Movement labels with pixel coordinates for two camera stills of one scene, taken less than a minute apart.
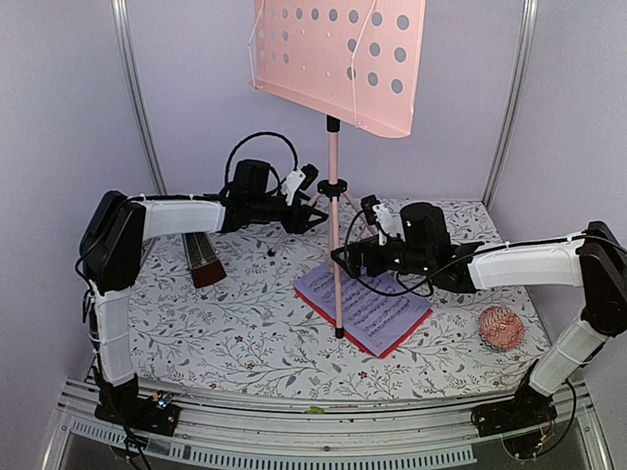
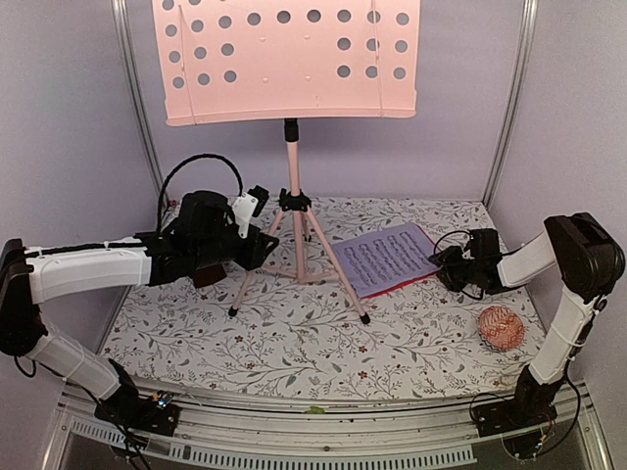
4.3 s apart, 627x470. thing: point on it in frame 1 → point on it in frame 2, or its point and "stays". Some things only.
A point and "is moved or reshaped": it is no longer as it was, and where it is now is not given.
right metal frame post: (528, 25) stays
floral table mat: (253, 336) stays
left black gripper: (300, 224) → (256, 254)
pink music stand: (359, 62) is moved or reshaped
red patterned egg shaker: (501, 328) stays
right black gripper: (370, 247) → (448, 257)
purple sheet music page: (376, 311) is moved or reshaped
